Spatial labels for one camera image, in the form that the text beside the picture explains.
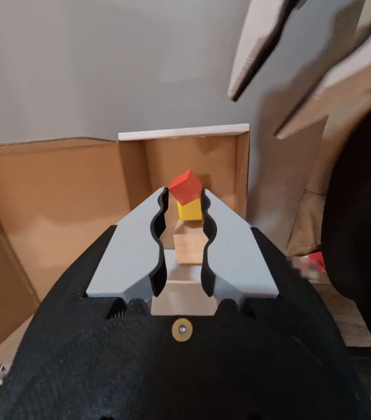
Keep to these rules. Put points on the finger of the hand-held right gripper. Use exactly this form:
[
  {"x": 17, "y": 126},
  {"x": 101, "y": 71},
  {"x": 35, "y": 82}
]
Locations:
[
  {"x": 254, "y": 36},
  {"x": 363, "y": 75}
]

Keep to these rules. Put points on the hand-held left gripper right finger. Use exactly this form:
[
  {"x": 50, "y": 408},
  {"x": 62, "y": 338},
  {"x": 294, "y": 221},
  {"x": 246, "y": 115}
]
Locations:
[{"x": 238, "y": 259}]

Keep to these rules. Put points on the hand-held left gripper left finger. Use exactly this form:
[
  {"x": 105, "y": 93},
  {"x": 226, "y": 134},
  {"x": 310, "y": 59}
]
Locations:
[{"x": 129, "y": 256}]

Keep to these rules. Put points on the red wooden block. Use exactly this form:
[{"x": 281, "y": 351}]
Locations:
[{"x": 185, "y": 188}]

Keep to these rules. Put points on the white cardboard box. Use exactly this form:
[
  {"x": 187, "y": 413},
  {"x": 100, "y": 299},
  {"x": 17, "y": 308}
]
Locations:
[{"x": 57, "y": 197}]

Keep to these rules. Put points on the grey desk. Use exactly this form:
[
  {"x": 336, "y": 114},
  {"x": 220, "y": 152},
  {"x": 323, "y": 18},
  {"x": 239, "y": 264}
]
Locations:
[{"x": 73, "y": 65}]

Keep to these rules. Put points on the light wooden block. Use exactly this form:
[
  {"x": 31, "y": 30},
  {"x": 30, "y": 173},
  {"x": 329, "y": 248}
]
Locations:
[{"x": 187, "y": 242}]

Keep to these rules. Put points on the yellow wooden block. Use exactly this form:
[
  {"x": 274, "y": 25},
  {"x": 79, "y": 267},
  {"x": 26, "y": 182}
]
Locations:
[{"x": 190, "y": 211}]

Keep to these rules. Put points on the person's beige trousers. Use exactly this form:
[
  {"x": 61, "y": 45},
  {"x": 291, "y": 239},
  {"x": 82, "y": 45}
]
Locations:
[{"x": 307, "y": 226}]

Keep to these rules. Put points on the small red packet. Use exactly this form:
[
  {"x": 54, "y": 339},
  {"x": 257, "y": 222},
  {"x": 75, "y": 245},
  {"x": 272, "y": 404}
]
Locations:
[{"x": 317, "y": 259}]

